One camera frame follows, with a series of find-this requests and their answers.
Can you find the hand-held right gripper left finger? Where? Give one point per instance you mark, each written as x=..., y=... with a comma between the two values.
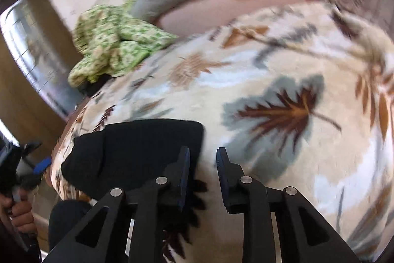
x=184, y=179

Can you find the brown bed mattress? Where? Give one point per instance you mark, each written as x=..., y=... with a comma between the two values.
x=234, y=7

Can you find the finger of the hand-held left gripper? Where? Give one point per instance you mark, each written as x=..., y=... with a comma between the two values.
x=43, y=166

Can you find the black pants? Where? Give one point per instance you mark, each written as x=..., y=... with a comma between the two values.
x=138, y=155

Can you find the person's left hand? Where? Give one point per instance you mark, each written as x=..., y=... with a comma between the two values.
x=20, y=215

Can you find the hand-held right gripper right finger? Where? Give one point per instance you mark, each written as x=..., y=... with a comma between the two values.
x=222, y=179

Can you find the person's dark trouser leg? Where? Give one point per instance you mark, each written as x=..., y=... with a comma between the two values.
x=69, y=226

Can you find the leaf print fleece blanket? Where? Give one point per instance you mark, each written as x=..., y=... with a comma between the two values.
x=277, y=112

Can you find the green patterned quilt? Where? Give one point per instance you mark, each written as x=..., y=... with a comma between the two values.
x=120, y=41

